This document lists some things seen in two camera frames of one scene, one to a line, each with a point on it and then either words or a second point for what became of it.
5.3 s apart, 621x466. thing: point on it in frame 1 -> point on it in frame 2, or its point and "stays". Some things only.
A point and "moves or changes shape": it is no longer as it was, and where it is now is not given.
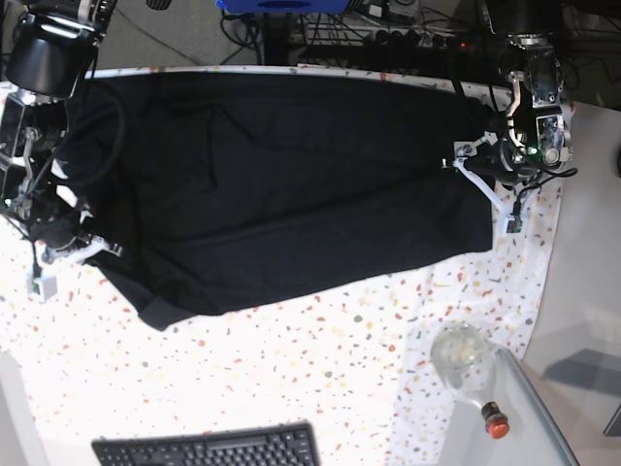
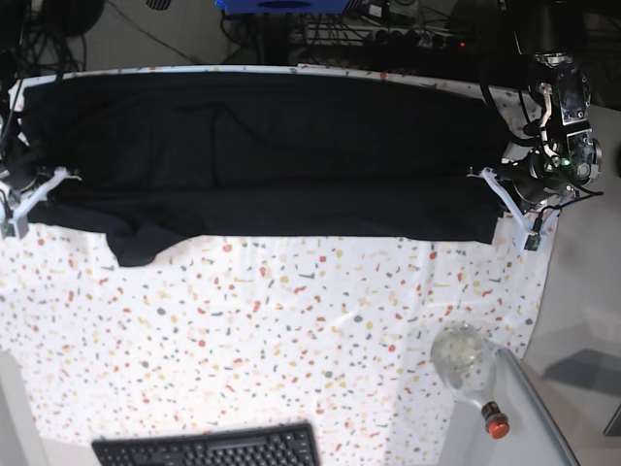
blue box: [260, 7] stays
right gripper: [501, 162] -> [533, 184]
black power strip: [410, 40] stays
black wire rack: [333, 30] stays
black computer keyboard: [282, 445] stays
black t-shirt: [216, 191] moves or changes shape
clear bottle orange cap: [463, 355] stays
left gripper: [57, 231] -> [24, 169]
